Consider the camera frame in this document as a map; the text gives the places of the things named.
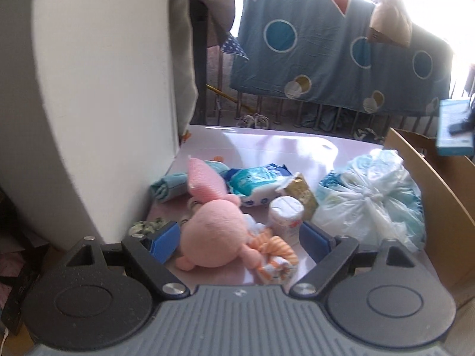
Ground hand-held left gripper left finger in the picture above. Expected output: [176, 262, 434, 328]
[63, 220, 191, 300]

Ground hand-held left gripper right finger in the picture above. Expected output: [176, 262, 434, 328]
[289, 220, 414, 300]

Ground gold tissue pack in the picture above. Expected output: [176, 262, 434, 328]
[283, 171, 320, 224]

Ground pink plush doll orange stripes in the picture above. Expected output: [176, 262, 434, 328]
[174, 193, 300, 287]

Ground cardboard box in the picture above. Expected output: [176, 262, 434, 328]
[381, 127, 475, 298]

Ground pink sponge cloth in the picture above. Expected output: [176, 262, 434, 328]
[186, 157, 234, 201]

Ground blue wet wipes packet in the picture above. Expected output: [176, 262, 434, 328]
[226, 163, 295, 198]

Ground green patterned cloth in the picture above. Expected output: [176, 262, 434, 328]
[129, 218, 168, 235]

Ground white plastic bag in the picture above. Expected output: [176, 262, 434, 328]
[311, 147, 428, 253]

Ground black white shoe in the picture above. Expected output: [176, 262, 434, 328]
[354, 127, 385, 144]

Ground small teal cloth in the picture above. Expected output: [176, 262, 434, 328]
[202, 155, 229, 176]

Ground dark blue garment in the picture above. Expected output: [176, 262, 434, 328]
[300, 105, 343, 131]

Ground beige hanging cloth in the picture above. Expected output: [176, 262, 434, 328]
[367, 0, 415, 49]

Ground yellow broomstick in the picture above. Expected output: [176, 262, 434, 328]
[205, 84, 239, 103]

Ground blue blanket with circles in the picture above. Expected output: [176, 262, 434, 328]
[229, 0, 454, 118]

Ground metal railing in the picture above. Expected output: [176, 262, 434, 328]
[205, 0, 475, 139]

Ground beige curtain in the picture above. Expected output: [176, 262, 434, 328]
[169, 0, 237, 135]

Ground blue star-patterned cloth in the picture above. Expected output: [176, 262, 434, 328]
[218, 32, 251, 62]

